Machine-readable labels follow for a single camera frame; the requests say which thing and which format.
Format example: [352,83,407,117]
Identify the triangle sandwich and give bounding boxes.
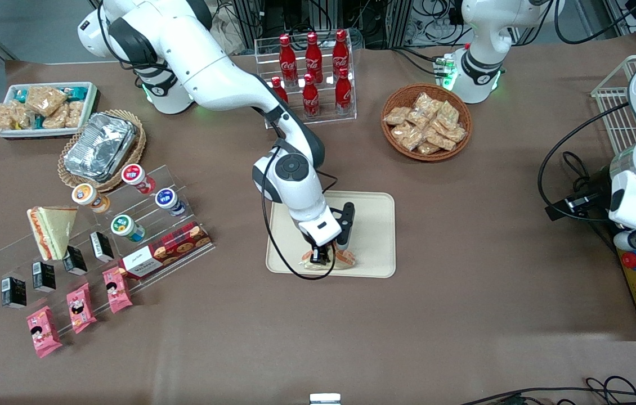
[301,249,357,271]
[26,205,80,262]

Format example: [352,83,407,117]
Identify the beige rectangular tray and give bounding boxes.
[265,188,397,279]

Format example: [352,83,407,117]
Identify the round brown wicker basket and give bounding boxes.
[380,83,473,163]

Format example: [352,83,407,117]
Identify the red cola bottle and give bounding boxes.
[304,31,324,84]
[301,73,321,119]
[334,67,353,116]
[271,76,290,105]
[332,29,350,78]
[279,34,298,86]

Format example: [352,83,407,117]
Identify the brown table cover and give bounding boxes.
[0,31,636,405]

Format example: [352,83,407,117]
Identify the red plaid cookie box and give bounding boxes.
[118,220,213,281]

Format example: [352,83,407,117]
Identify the blue-lid yogurt cup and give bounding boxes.
[154,188,187,218]

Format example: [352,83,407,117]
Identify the clear acrylic bottle rack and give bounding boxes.
[254,30,358,131]

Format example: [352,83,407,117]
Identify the red-lid yogurt cup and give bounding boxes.
[121,163,157,195]

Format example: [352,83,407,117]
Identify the green-lid yogurt cup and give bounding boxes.
[110,214,146,244]

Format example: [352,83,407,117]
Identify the oval tan wicker basket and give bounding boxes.
[57,109,147,194]

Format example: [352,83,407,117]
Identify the pink snack packet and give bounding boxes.
[102,266,134,314]
[65,282,97,335]
[26,305,64,359]

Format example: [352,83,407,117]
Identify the clear acrylic stepped display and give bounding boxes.
[0,164,218,322]

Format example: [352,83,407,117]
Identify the small black carton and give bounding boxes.
[61,245,88,277]
[1,276,28,309]
[32,261,57,294]
[89,231,115,264]

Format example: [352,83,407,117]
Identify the crumpled beige cloth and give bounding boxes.
[205,6,247,56]

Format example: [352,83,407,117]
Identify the silver foil container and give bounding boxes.
[63,112,138,182]

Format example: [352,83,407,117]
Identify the orange-lid yogurt cup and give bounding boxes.
[71,183,111,214]

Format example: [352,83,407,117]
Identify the white rectangular snack bin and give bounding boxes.
[0,82,99,140]

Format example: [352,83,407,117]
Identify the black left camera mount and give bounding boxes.
[545,189,612,222]

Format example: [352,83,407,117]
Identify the black left camera cable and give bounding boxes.
[537,100,634,223]

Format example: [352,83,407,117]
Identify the white wire rack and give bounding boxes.
[590,54,636,154]

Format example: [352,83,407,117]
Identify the black floor cables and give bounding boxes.
[458,375,636,405]

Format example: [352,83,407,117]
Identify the aluminium frame with cables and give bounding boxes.
[232,0,410,50]

